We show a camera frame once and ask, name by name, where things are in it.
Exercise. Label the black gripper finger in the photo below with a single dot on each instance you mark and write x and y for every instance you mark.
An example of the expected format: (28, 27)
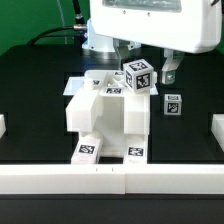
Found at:
(172, 62)
(126, 50)

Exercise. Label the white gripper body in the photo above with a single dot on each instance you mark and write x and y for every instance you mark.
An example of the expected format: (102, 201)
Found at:
(193, 26)

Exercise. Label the white tagged cube nut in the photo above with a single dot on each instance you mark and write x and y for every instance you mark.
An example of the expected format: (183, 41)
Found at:
(172, 104)

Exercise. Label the white chair back frame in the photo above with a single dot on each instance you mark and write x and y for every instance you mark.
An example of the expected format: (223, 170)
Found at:
(83, 108)

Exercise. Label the white chair seat part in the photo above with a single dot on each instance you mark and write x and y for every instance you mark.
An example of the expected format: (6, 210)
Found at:
(122, 114)

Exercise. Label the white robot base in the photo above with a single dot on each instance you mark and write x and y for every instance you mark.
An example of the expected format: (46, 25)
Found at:
(98, 46)

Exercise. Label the white part at right edge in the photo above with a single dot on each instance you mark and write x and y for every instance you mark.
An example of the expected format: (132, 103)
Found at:
(217, 129)

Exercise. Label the white part at edge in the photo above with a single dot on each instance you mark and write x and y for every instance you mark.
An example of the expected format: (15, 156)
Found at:
(217, 129)
(2, 125)

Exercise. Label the white part at left edge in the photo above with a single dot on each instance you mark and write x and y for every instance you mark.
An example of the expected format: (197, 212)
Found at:
(2, 125)

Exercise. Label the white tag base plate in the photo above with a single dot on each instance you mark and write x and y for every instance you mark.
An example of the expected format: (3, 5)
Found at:
(72, 86)

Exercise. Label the white front fence rail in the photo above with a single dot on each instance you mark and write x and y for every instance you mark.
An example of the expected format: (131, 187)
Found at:
(112, 179)

